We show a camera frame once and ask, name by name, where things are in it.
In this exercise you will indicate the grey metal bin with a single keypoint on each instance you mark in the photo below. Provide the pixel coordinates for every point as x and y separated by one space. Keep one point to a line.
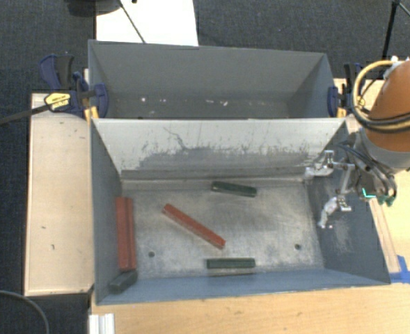
225 221

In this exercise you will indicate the red-brown flat block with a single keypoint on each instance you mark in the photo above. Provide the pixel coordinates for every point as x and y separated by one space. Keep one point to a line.
125 235
194 225

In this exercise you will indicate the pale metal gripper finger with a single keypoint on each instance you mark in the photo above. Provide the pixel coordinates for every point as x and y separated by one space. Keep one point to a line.
321 167
331 209

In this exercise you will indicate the dark green flat block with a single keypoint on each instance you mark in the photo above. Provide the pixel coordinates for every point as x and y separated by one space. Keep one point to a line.
230 263
122 282
234 189

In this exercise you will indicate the pale wood board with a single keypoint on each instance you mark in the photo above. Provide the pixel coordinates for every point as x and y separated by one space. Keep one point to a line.
58 204

